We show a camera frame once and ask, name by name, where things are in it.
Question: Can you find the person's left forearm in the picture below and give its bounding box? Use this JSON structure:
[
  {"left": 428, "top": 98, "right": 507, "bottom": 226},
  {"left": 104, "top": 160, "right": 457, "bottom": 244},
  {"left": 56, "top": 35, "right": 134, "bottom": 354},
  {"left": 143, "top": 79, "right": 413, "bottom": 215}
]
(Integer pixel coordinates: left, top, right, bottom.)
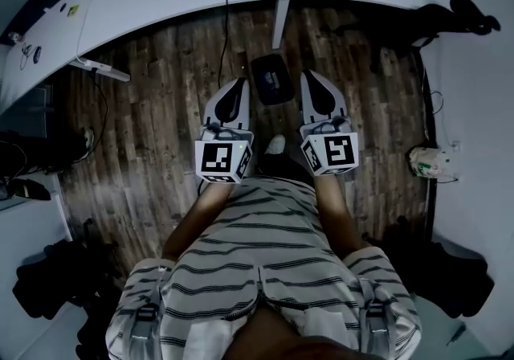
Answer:
[{"left": 161, "top": 180, "right": 235, "bottom": 261}]

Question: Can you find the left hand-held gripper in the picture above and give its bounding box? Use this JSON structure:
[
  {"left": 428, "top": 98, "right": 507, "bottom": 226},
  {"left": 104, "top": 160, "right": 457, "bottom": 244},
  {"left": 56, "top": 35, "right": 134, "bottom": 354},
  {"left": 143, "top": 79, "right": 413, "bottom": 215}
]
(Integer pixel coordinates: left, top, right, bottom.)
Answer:
[{"left": 194, "top": 77, "right": 255, "bottom": 185}]

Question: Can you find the thin black cable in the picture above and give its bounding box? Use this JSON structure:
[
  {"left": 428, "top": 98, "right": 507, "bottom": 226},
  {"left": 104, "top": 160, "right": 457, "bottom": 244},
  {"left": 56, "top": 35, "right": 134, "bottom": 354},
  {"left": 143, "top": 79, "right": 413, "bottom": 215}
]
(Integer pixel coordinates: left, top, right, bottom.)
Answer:
[{"left": 75, "top": 67, "right": 109, "bottom": 162}]

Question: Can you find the black swivel chair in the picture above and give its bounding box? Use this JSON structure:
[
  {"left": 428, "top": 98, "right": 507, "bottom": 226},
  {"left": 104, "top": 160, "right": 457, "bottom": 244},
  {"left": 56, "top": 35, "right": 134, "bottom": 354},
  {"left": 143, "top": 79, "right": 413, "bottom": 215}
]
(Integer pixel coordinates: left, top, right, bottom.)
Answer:
[{"left": 11, "top": 218, "right": 121, "bottom": 360}]

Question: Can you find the striped grey shirt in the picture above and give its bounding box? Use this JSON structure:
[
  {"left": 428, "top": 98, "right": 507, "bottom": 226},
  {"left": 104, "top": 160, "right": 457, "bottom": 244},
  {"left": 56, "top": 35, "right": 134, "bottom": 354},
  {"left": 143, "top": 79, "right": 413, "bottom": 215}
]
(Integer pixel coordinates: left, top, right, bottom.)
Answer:
[{"left": 104, "top": 175, "right": 422, "bottom": 360}]

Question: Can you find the person's dark trouser leg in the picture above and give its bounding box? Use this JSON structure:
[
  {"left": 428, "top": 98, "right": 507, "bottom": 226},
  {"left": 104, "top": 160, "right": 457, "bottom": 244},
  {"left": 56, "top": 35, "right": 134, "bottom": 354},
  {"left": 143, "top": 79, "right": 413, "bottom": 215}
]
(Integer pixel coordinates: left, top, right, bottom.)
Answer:
[{"left": 256, "top": 151, "right": 314, "bottom": 185}]

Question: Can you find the black padded chair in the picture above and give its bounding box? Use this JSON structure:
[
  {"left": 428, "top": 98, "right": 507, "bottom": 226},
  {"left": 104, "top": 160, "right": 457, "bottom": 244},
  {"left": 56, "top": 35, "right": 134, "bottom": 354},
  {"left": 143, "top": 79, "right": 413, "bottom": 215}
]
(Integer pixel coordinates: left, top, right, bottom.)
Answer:
[{"left": 361, "top": 215, "right": 496, "bottom": 320}]

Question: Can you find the grey backpack strap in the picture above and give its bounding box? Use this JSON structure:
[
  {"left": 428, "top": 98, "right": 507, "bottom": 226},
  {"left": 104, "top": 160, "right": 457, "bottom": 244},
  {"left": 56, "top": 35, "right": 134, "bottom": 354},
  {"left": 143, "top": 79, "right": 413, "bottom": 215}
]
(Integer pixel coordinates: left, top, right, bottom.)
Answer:
[
  {"left": 355, "top": 276, "right": 397, "bottom": 360},
  {"left": 120, "top": 265, "right": 174, "bottom": 360}
]

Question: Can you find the person's right forearm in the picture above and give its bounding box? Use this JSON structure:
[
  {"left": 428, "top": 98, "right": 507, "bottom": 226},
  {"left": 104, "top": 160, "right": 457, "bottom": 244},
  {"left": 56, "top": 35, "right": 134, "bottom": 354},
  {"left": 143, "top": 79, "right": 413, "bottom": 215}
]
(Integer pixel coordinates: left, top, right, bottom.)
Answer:
[{"left": 312, "top": 172, "right": 373, "bottom": 260}]

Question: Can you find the black hanging cable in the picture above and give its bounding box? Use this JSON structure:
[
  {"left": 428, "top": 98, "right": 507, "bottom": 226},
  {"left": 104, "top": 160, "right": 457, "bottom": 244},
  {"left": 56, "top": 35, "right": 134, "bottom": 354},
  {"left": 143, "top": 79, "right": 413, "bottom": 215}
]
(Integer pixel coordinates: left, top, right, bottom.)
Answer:
[{"left": 217, "top": 0, "right": 231, "bottom": 88}]

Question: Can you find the white cable tray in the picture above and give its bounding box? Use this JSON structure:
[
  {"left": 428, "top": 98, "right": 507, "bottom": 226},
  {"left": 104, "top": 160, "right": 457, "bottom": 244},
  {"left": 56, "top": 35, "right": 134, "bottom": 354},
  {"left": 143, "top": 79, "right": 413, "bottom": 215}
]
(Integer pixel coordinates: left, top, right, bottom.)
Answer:
[{"left": 67, "top": 56, "right": 132, "bottom": 84}]

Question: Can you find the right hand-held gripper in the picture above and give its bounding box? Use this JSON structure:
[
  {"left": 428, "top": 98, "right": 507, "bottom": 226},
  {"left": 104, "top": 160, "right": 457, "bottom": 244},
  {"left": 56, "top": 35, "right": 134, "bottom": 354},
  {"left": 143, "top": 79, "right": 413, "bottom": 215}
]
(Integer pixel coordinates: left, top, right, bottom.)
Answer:
[{"left": 299, "top": 69, "right": 361, "bottom": 179}]

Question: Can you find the white table leg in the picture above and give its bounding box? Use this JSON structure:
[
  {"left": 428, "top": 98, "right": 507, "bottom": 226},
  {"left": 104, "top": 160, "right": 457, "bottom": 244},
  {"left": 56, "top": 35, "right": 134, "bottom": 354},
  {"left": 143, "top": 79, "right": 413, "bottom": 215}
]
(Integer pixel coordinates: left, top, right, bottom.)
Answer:
[{"left": 271, "top": 0, "right": 291, "bottom": 51}]

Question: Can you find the person's white shoe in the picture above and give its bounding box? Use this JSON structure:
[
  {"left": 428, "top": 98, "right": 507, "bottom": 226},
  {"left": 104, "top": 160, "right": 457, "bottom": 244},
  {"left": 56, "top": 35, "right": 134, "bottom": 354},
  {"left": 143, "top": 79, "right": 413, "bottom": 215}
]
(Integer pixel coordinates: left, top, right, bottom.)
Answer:
[{"left": 265, "top": 133, "right": 288, "bottom": 156}]

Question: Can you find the white and green plastic bag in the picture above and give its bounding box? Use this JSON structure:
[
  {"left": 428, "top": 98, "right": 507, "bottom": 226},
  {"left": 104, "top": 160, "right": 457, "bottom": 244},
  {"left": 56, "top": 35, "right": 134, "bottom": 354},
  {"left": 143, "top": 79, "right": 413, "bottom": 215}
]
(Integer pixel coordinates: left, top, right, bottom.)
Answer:
[{"left": 408, "top": 145, "right": 459, "bottom": 180}]

